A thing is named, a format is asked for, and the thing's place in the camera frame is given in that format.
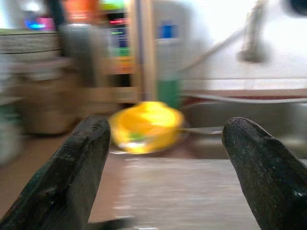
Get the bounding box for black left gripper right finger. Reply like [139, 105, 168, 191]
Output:
[222, 116, 307, 230]

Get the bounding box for round steel plate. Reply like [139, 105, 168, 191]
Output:
[109, 129, 190, 155]

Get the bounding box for beige water ionizer appliance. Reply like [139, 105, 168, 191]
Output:
[103, 0, 155, 106]

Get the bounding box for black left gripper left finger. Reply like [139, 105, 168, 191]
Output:
[0, 115, 112, 230]

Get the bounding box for grey metal faucet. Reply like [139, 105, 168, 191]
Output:
[236, 0, 267, 63]

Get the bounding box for clear jar brown contents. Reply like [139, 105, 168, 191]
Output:
[14, 59, 77, 135]

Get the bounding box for yellow plastic bowl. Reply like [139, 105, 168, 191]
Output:
[110, 101, 185, 154]

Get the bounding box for stainless steel sink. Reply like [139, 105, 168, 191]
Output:
[182, 95, 307, 159]

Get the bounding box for dish soap bottle green liquid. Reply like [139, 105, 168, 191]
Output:
[152, 0, 190, 110]

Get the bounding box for lime green object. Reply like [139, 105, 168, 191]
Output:
[100, 0, 126, 11]

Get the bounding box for thin white hose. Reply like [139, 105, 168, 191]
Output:
[178, 28, 245, 72]

